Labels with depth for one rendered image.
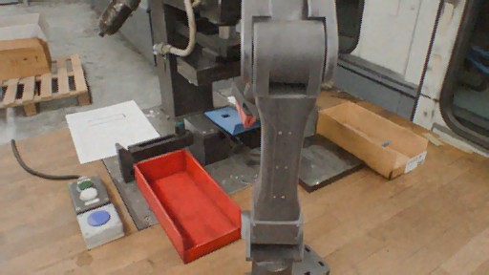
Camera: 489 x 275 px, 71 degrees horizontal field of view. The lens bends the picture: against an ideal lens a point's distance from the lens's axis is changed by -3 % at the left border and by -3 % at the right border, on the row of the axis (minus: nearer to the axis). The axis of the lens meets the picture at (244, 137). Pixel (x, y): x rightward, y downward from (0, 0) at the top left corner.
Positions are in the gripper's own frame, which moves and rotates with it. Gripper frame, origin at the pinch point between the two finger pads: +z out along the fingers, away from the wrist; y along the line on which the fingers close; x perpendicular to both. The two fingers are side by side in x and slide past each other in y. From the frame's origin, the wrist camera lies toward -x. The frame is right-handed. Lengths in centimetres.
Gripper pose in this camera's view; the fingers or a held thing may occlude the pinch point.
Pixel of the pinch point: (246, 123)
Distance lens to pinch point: 78.4
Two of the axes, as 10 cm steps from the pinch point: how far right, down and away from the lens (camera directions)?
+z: -2.3, 6.0, 7.6
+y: -4.8, -7.5, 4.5
